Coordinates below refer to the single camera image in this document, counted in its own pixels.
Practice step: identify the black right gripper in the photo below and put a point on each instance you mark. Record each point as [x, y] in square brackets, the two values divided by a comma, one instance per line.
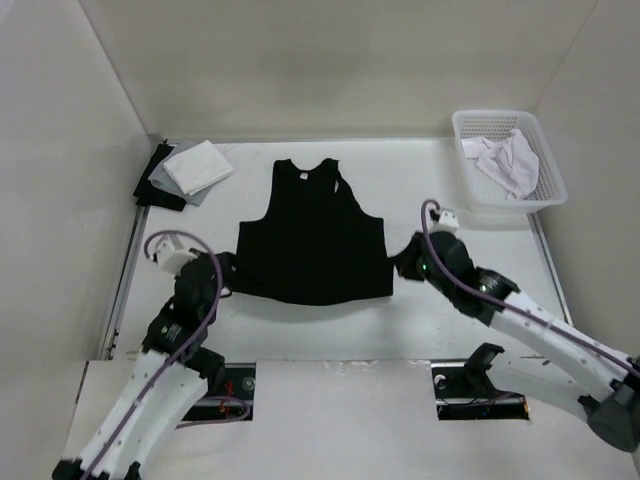
[405, 261]

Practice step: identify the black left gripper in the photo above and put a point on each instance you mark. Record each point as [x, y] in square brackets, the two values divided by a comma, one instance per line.
[205, 254]

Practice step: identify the black tank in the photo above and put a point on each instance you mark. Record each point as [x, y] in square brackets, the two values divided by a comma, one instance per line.
[314, 246]
[147, 195]

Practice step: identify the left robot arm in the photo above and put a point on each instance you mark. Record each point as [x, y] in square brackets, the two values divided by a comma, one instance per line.
[173, 371]

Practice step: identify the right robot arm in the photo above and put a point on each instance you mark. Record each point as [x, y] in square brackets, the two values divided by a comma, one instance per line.
[570, 371]

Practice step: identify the folded black tank top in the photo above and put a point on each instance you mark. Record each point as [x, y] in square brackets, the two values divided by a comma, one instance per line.
[147, 195]

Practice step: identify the folded grey tank top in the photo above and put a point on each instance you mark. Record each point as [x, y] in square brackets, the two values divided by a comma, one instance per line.
[160, 179]

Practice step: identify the folded white tank top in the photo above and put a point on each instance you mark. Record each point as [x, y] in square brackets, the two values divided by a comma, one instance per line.
[197, 168]

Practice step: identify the crumpled white tank top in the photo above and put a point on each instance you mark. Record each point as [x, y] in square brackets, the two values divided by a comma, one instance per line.
[511, 163]

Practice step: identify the white plastic mesh basket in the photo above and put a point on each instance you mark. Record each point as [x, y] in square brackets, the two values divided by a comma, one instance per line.
[484, 195]

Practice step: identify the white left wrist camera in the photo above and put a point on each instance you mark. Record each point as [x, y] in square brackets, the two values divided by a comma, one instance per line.
[170, 256]

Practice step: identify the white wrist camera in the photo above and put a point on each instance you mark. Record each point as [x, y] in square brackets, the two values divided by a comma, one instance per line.
[170, 256]
[444, 220]

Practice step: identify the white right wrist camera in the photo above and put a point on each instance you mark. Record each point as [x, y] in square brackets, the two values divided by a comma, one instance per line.
[444, 220]

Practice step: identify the left metal table rail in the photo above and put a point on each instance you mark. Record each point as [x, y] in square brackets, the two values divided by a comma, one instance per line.
[111, 321]

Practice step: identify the metal table rail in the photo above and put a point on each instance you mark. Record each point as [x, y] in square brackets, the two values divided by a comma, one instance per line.
[545, 252]
[111, 321]

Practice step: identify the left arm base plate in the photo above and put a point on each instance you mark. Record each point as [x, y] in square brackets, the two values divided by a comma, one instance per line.
[228, 398]

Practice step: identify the right metal table rail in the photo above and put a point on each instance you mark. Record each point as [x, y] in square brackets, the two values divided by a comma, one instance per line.
[545, 252]

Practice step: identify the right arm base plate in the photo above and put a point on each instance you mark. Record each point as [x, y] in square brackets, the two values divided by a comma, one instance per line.
[457, 400]

